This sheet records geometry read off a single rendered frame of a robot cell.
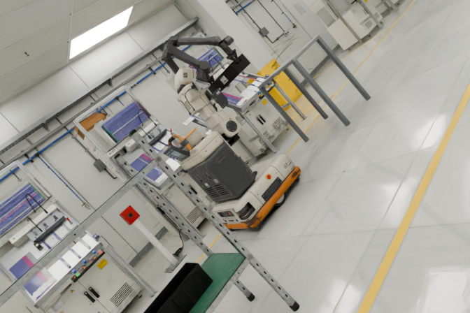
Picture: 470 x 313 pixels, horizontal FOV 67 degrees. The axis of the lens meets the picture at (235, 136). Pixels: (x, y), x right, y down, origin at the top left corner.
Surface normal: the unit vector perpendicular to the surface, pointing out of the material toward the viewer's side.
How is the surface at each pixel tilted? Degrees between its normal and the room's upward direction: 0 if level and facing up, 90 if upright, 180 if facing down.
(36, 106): 90
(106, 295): 90
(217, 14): 90
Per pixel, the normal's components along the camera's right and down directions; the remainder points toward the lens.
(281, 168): 0.39, -0.24
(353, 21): -0.60, 0.61
